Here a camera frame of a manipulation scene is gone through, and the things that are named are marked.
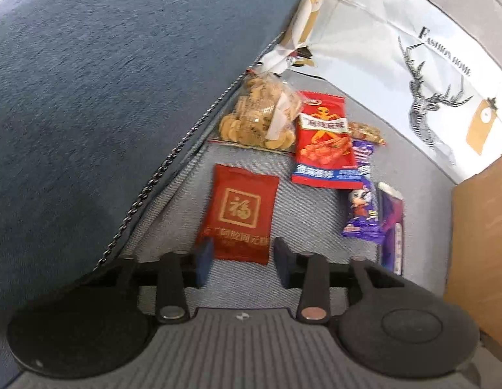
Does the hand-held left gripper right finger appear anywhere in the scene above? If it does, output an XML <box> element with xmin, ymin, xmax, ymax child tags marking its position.
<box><xmin>274</xmin><ymin>237</ymin><xmax>403</xmax><ymax>324</ymax></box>

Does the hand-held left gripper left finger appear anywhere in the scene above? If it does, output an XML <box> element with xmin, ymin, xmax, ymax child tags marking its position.
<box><xmin>112</xmin><ymin>237</ymin><xmax>215</xmax><ymax>325</ymax></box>

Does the dark red gold-square packet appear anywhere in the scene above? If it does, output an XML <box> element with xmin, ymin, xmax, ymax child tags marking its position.
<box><xmin>196</xmin><ymin>164</ymin><xmax>281</xmax><ymax>266</ymax></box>

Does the purple white long packet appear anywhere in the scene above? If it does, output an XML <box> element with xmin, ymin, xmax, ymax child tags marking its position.
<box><xmin>376</xmin><ymin>182</ymin><xmax>406</xmax><ymax>276</ymax></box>

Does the red snack packet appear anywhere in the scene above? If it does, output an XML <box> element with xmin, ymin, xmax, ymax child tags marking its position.
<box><xmin>291</xmin><ymin>90</ymin><xmax>367</xmax><ymax>190</ymax></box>

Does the small peanut packet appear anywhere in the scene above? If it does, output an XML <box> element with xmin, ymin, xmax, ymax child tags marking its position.
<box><xmin>348</xmin><ymin>122</ymin><xmax>387</xmax><ymax>147</ymax></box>

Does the brown cardboard box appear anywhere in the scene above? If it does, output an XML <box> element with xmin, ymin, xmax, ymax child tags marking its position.
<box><xmin>443</xmin><ymin>158</ymin><xmax>502</xmax><ymax>353</ymax></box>

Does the purple cartoon snack packet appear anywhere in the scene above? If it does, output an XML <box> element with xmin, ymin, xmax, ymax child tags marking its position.
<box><xmin>341</xmin><ymin>178</ymin><xmax>384</xmax><ymax>244</ymax></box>

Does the small purple snack packet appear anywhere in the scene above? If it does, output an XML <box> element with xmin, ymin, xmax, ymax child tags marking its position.
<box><xmin>352</xmin><ymin>140</ymin><xmax>376</xmax><ymax>180</ymax></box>

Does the clear bag of cookies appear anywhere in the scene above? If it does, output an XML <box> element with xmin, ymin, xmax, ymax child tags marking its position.
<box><xmin>217</xmin><ymin>72</ymin><xmax>302</xmax><ymax>151</ymax></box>

